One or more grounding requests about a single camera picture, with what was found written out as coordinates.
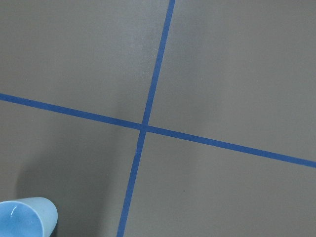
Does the light blue cup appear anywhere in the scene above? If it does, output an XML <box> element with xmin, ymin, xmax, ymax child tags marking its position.
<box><xmin>0</xmin><ymin>197</ymin><xmax>58</xmax><ymax>237</ymax></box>

